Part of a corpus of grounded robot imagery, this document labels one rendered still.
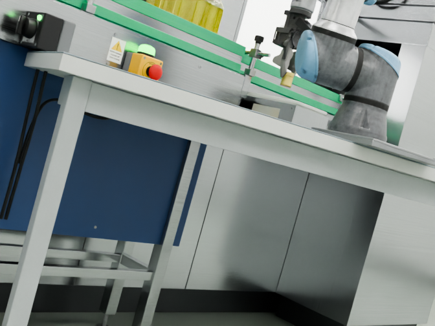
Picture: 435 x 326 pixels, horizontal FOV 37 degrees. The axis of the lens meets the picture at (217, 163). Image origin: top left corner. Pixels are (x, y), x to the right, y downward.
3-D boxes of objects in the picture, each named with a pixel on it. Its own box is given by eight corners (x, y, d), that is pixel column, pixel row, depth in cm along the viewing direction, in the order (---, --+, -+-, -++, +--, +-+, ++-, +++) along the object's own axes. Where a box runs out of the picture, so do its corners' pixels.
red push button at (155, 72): (156, 65, 165) (165, 66, 163) (153, 81, 165) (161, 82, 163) (145, 61, 162) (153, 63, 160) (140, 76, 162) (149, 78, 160)
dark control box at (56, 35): (49, 57, 151) (58, 21, 151) (67, 60, 146) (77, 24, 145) (17, 46, 145) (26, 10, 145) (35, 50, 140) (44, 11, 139)
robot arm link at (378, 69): (398, 107, 161) (413, 55, 161) (349, 92, 159) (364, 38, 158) (377, 108, 173) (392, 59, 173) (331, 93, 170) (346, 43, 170)
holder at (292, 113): (257, 126, 220) (263, 104, 220) (322, 141, 201) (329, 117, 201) (223, 115, 208) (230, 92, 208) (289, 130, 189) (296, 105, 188)
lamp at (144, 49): (146, 57, 169) (149, 46, 169) (156, 59, 166) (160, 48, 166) (133, 53, 166) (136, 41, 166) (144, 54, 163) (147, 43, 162)
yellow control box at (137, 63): (140, 86, 171) (147, 59, 171) (157, 90, 166) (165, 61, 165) (118, 79, 166) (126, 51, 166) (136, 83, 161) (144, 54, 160)
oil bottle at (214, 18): (197, 66, 207) (215, 0, 207) (209, 67, 203) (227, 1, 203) (184, 61, 203) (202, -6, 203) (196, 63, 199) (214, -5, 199)
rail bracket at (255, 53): (227, 72, 208) (238, 34, 207) (266, 79, 196) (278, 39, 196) (221, 70, 206) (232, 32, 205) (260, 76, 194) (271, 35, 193)
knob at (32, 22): (24, 37, 144) (10, 33, 142) (29, 18, 144) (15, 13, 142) (33, 39, 141) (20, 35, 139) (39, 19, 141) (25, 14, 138)
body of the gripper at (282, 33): (285, 51, 208) (296, 14, 207) (306, 54, 202) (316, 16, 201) (270, 44, 202) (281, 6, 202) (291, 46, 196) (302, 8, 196)
